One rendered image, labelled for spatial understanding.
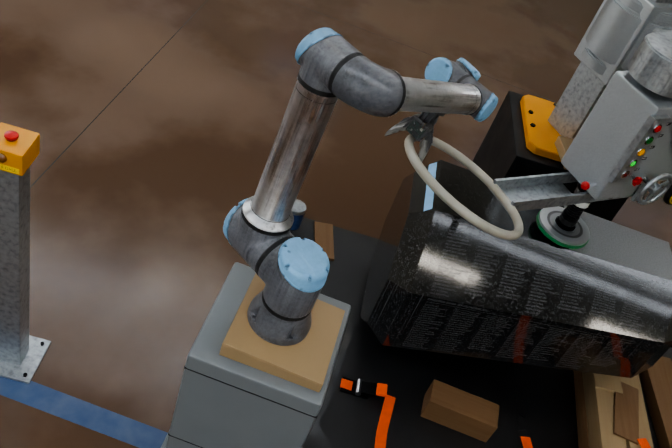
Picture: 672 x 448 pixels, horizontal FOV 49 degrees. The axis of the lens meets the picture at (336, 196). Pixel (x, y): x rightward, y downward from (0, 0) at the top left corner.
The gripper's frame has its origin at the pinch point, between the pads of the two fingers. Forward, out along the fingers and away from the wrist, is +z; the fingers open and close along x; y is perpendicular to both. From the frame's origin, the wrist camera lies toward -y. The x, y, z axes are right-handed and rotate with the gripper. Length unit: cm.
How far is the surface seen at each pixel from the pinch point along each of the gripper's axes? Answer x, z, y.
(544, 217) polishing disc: 52, -1, -60
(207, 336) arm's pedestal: 2, 59, 66
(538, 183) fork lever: 40, -14, -40
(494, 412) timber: 93, 74, -54
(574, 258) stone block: 71, 3, -60
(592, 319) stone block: 92, 16, -57
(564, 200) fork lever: 51, -16, -37
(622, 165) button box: 57, -39, -33
